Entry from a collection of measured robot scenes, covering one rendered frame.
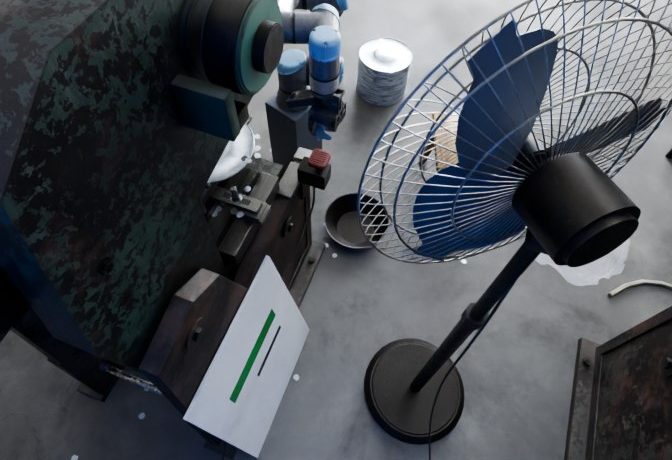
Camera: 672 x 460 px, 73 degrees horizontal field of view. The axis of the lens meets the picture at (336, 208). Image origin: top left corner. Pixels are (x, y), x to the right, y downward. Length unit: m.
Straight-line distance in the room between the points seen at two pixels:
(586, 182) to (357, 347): 1.40
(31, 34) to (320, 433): 1.57
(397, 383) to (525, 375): 0.52
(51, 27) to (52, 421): 1.65
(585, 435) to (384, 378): 0.76
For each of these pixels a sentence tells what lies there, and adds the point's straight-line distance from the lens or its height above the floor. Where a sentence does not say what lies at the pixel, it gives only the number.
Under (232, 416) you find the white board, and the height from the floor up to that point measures 0.34.
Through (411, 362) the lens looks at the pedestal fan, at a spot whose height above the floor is 0.04.
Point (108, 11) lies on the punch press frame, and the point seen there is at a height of 1.49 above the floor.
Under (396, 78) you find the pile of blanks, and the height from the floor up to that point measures 0.18.
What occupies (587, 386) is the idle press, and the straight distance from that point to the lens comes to 2.14.
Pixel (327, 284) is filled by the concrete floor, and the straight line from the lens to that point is 2.03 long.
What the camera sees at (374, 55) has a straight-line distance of 2.61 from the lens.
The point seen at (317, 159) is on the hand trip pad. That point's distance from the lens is 1.42.
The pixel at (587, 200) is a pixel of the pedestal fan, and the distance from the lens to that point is 0.68.
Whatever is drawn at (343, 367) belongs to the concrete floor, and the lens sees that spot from 1.92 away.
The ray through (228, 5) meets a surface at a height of 1.42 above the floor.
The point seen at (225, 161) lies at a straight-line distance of 1.41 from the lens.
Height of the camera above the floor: 1.86
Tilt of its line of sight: 57 degrees down
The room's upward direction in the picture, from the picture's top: 3 degrees clockwise
